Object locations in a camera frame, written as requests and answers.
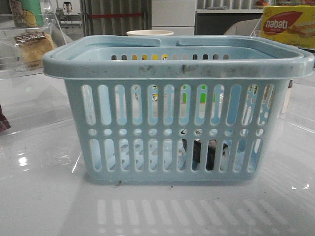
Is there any black tissue pack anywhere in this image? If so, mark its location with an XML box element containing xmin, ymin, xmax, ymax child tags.
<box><xmin>192</xmin><ymin>139</ymin><xmax>229</xmax><ymax>170</ymax></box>

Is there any plate of fruit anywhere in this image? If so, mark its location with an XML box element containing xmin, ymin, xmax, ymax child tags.
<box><xmin>255</xmin><ymin>0</ymin><xmax>269</xmax><ymax>8</ymax></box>

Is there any dark kitchen counter cabinet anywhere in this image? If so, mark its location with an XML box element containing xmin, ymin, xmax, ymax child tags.
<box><xmin>194</xmin><ymin>9</ymin><xmax>263</xmax><ymax>35</ymax></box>

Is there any light blue plastic basket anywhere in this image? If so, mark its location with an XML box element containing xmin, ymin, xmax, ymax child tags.
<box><xmin>42</xmin><ymin>35</ymin><xmax>315</xmax><ymax>183</ymax></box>

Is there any packaged bread slice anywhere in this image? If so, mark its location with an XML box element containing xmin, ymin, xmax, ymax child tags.
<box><xmin>14</xmin><ymin>31</ymin><xmax>56</xmax><ymax>70</ymax></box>

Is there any clear acrylic display shelf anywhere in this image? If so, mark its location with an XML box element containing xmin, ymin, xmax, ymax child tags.
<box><xmin>0</xmin><ymin>0</ymin><xmax>71</xmax><ymax>79</ymax></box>

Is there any yellow nabati wafer box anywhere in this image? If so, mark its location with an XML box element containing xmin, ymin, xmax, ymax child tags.
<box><xmin>260</xmin><ymin>5</ymin><xmax>315</xmax><ymax>49</ymax></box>

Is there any white refrigerator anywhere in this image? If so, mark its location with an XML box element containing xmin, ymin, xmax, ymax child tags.
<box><xmin>151</xmin><ymin>0</ymin><xmax>197</xmax><ymax>35</ymax></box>

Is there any red peanut snack bag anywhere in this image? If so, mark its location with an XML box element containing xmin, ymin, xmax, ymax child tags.
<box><xmin>0</xmin><ymin>106</ymin><xmax>11</xmax><ymax>132</ymax></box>

